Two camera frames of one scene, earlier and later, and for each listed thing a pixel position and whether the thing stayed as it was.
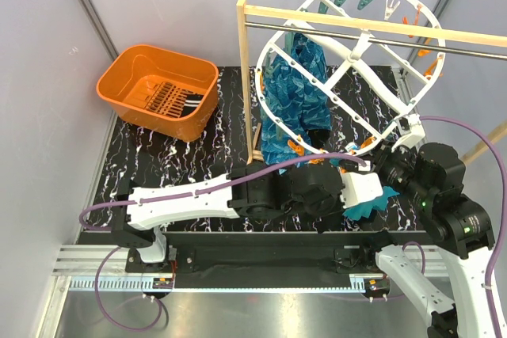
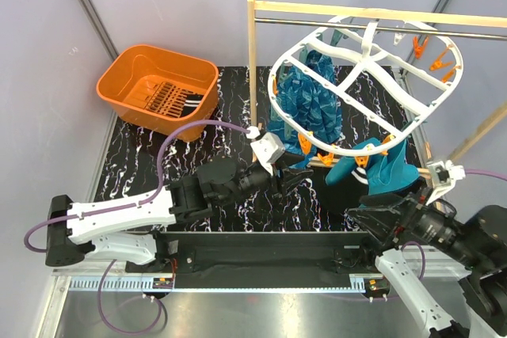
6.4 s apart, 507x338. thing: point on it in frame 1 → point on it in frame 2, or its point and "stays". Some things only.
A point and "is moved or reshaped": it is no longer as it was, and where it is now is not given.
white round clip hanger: x=291 y=26 → x=360 y=86
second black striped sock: x=191 y=103 stays
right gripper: x=384 y=153 → x=412 y=206
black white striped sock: x=320 y=138 is moved or reshaped
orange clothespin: x=299 y=150 → x=305 y=143
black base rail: x=263 y=260 stays
